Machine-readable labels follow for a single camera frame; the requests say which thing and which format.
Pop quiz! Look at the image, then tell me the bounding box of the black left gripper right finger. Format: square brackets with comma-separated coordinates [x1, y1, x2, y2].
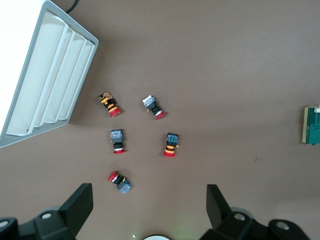
[199, 184, 312, 240]

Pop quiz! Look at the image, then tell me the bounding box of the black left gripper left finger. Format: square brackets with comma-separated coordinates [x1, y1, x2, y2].
[0, 183, 94, 240]

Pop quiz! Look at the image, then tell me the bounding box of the green terminal block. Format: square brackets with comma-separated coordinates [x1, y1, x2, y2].
[301, 103, 320, 146]

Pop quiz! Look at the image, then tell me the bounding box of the red mushroom button grey block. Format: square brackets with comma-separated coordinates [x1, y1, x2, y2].
[107, 170, 133, 195]
[109, 128, 127, 155]
[141, 94, 166, 121]

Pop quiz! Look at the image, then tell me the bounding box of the red mushroom button orange collar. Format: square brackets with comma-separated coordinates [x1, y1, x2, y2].
[162, 132, 181, 159]

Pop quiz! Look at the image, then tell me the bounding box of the red mushroom button orange block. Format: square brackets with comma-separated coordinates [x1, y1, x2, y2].
[97, 91, 122, 118]

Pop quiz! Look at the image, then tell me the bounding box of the white compartment storage bin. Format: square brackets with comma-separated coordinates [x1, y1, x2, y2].
[0, 0, 100, 149]

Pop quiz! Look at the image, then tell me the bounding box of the black looping floor cable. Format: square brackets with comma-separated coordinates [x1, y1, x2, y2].
[65, 0, 80, 14]

